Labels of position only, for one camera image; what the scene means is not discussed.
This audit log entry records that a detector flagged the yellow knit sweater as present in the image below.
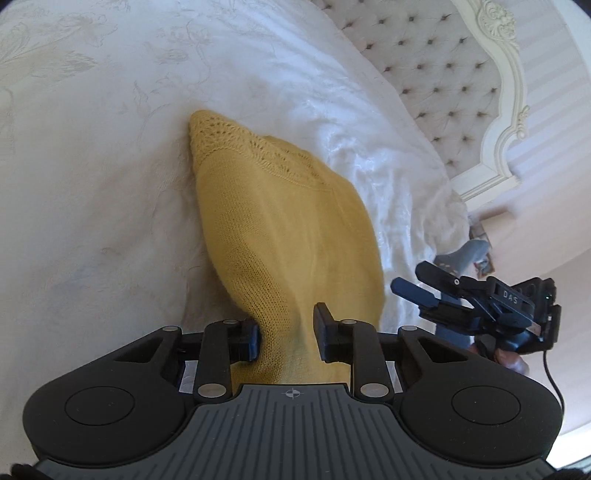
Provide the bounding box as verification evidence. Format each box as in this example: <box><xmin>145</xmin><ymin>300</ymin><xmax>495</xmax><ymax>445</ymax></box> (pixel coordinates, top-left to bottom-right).
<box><xmin>189</xmin><ymin>110</ymin><xmax>385</xmax><ymax>385</ymax></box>

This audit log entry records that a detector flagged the right hand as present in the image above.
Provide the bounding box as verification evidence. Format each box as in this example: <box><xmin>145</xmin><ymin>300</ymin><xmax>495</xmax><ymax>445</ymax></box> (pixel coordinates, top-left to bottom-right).
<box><xmin>495</xmin><ymin>349</ymin><xmax>530</xmax><ymax>376</ymax></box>

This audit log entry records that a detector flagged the grey sock foot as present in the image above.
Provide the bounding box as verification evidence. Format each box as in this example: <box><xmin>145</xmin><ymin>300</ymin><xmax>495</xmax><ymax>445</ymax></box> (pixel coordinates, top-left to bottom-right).
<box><xmin>434</xmin><ymin>239</ymin><xmax>490</xmax><ymax>276</ymax></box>

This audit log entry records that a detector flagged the white floral bedspread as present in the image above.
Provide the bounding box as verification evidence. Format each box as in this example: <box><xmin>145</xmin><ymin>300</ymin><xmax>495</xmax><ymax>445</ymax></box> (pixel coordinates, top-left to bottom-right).
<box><xmin>1</xmin><ymin>1</ymin><xmax>468</xmax><ymax>466</ymax></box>

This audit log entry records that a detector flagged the cream tufted headboard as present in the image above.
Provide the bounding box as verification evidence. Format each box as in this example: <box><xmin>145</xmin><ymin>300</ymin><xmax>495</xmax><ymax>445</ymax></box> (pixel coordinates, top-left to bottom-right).
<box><xmin>315</xmin><ymin>0</ymin><xmax>529</xmax><ymax>211</ymax></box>

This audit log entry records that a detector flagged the black cable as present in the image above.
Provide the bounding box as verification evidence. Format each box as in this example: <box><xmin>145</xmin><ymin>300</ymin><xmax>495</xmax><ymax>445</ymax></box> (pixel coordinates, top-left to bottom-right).
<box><xmin>540</xmin><ymin>347</ymin><xmax>566</xmax><ymax>414</ymax></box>

